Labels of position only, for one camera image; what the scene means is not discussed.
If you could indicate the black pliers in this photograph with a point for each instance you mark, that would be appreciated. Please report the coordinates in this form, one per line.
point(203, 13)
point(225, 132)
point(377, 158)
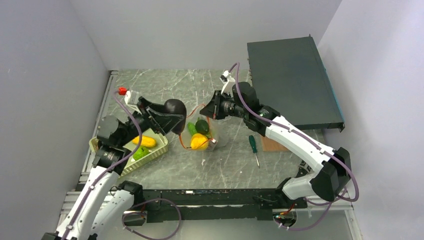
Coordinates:
point(305, 172)

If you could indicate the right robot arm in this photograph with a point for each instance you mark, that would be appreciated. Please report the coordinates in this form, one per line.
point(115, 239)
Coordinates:
point(330, 168)

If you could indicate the dark green toy avocado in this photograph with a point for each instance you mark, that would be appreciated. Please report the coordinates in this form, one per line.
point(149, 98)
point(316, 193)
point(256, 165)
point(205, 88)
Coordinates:
point(202, 127)

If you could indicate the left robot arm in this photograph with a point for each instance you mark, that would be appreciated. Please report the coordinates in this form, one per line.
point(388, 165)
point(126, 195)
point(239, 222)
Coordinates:
point(88, 219)

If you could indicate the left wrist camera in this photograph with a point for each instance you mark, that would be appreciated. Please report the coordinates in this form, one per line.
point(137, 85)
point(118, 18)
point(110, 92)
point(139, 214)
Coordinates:
point(131, 98)

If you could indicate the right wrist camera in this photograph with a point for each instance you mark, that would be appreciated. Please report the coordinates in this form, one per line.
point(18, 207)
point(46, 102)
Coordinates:
point(228, 82)

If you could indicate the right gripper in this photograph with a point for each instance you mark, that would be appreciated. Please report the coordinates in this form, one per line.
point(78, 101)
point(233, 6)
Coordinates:
point(209, 110)

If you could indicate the green toy cucumber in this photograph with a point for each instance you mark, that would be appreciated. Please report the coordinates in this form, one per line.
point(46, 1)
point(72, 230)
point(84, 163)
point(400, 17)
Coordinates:
point(191, 128)

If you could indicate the wooden board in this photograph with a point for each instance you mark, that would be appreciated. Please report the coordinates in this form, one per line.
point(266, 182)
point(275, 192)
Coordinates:
point(269, 145)

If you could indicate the dark purple toy eggplant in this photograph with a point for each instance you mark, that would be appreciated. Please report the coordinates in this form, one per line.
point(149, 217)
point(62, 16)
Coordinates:
point(176, 106)

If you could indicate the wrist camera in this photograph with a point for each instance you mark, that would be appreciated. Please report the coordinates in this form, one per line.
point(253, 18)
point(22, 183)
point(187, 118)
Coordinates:
point(228, 82)
point(131, 98)

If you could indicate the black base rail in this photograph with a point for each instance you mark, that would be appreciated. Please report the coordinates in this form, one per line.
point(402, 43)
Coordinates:
point(261, 204)

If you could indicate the yellow toy fruit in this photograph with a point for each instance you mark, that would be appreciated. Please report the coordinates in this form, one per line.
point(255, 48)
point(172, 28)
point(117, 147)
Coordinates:
point(199, 142)

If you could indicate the yellow toy squash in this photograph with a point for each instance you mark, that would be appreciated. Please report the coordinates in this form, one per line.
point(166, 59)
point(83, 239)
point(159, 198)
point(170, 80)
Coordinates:
point(145, 141)

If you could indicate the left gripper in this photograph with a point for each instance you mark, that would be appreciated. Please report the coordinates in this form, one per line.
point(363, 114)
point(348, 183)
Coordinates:
point(166, 121)

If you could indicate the clear zip top bag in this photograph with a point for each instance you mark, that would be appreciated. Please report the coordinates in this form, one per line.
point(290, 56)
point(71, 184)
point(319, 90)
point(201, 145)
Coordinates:
point(217, 138)

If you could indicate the green plastic basket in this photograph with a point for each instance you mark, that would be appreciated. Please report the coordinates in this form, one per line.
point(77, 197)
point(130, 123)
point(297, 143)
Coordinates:
point(155, 152)

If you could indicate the green handled screwdriver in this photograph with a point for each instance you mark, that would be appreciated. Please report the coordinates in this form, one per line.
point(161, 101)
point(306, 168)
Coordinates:
point(253, 146)

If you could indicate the dark green metal case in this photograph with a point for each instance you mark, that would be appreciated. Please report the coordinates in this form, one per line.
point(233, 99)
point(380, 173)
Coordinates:
point(289, 76)

